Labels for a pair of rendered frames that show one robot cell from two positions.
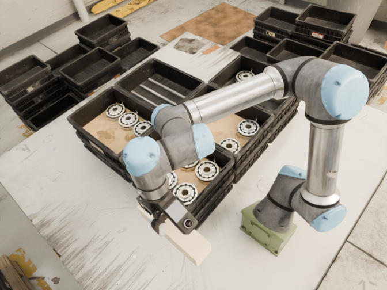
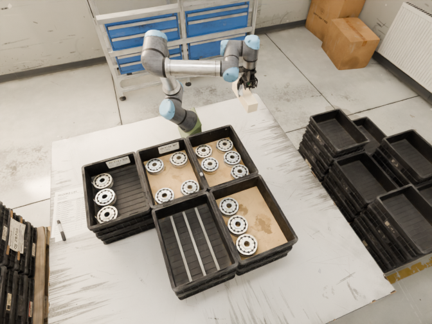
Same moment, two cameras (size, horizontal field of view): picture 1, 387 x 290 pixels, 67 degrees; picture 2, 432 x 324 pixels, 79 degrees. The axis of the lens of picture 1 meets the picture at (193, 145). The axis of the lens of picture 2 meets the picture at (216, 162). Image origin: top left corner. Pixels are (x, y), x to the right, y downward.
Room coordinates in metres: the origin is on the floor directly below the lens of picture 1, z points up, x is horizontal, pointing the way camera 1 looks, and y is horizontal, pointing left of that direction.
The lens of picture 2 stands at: (1.60, 0.40, 2.10)
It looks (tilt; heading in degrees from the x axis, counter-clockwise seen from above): 53 degrees down; 201
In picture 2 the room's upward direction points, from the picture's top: straight up
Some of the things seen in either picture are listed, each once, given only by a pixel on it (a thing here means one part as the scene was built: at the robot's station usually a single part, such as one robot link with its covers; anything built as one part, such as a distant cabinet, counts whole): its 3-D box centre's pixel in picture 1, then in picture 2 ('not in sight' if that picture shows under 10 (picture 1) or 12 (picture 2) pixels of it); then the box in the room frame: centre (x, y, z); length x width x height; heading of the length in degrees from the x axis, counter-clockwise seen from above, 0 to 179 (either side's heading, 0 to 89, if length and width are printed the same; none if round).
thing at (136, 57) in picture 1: (136, 68); not in sight; (2.26, 0.41, 0.31); 0.40 x 0.30 x 0.34; 131
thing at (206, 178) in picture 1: (207, 170); (203, 150); (0.68, -0.04, 0.86); 0.10 x 0.10 x 0.01
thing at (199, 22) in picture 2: not in sight; (218, 32); (-1.15, -0.66, 0.60); 0.72 x 0.03 x 0.56; 131
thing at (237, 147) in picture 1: (228, 147); (179, 158); (0.79, -0.16, 0.86); 0.10 x 0.10 x 0.01
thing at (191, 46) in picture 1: (188, 44); not in sight; (1.89, -0.07, 0.71); 0.22 x 0.19 x 0.01; 41
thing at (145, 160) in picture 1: (146, 163); (251, 48); (0.37, 0.11, 1.39); 0.09 x 0.08 x 0.11; 109
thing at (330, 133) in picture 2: not in sight; (329, 146); (-0.12, 0.77, 0.37); 0.40 x 0.30 x 0.45; 41
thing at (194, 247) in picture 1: (173, 228); (244, 95); (0.36, 0.09, 1.08); 0.24 x 0.06 x 0.06; 41
